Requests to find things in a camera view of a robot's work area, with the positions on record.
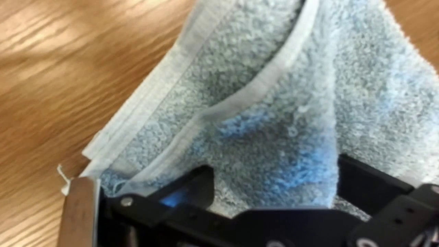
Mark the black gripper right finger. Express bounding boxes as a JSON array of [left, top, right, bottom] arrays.
[[339, 152, 439, 216]]

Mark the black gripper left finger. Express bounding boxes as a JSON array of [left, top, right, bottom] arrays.
[[152, 164, 217, 210]]

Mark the light blue towel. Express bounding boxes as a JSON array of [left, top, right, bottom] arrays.
[[61, 0, 439, 221]]

